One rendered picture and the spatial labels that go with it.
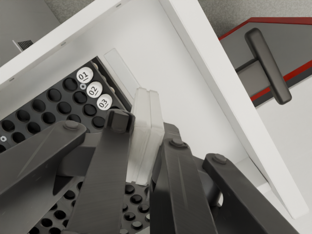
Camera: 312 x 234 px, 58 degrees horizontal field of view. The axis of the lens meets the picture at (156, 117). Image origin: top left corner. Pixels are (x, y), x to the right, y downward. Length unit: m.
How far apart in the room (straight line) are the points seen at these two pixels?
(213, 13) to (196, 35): 0.96
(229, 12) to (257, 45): 0.94
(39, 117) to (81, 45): 0.09
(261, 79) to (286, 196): 0.11
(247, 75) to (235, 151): 0.14
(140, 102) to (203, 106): 0.18
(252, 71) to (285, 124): 0.22
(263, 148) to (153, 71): 0.14
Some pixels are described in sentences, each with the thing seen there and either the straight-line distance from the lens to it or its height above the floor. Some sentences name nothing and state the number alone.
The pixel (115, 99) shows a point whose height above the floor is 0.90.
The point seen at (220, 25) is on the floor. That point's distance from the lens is 1.18.
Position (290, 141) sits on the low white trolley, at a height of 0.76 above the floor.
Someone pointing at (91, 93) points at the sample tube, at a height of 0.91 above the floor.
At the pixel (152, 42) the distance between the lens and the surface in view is 0.31.
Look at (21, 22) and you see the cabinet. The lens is 0.81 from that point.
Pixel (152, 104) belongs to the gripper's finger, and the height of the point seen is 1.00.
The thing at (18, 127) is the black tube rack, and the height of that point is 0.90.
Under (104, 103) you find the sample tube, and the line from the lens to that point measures 0.25.
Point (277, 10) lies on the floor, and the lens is 1.26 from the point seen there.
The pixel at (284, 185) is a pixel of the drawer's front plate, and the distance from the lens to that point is 0.29.
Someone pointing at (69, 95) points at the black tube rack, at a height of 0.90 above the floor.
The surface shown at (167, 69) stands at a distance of 0.32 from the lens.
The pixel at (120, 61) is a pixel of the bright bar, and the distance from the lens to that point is 0.30.
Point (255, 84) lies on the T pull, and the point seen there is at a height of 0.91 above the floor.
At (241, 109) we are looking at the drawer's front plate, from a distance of 0.24.
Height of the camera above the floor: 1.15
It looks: 70 degrees down
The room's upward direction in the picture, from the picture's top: 174 degrees clockwise
